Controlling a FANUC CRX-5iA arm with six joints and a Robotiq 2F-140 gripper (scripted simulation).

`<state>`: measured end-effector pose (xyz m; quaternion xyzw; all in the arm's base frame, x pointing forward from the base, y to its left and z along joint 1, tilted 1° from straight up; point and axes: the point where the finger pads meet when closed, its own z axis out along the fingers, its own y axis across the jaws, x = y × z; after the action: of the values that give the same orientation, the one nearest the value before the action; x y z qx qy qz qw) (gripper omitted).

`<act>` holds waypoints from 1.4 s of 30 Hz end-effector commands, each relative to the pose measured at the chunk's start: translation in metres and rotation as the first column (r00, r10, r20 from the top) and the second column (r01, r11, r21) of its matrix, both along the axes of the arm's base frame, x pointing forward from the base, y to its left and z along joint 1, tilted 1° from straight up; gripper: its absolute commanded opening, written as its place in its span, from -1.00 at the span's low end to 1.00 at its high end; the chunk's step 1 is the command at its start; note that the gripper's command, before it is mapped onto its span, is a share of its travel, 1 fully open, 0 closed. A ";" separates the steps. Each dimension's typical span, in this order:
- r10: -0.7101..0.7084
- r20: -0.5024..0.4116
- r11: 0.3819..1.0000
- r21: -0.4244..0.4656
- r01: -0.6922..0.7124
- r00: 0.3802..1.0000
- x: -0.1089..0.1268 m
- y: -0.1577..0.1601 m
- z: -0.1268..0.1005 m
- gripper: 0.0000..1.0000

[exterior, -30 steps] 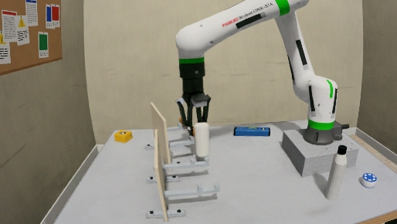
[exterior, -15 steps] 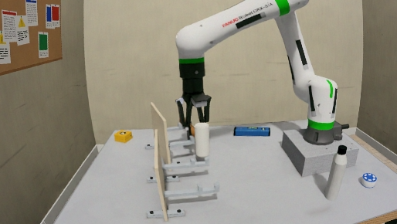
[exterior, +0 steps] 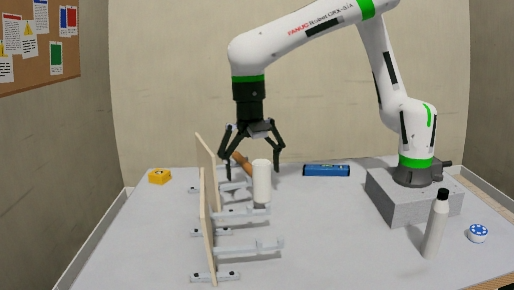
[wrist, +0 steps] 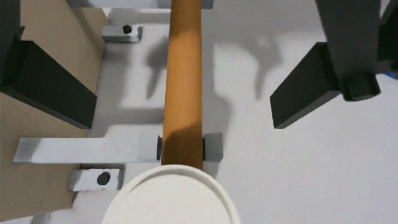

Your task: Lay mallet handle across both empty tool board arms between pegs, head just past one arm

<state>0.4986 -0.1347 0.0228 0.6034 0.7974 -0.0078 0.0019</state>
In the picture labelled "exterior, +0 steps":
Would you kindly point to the white bottle with black cap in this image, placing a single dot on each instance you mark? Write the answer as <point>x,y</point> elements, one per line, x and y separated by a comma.
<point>435,225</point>

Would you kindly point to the blue spirit level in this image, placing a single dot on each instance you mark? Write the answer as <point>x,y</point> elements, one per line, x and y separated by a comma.
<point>326,170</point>

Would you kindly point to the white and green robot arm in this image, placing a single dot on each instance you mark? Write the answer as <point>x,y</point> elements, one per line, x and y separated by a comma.
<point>414,120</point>

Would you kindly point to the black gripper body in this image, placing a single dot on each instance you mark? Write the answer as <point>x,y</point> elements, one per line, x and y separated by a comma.
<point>248,111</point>

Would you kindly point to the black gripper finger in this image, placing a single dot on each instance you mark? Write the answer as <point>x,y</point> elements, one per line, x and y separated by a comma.
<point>277,147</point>
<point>221,151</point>

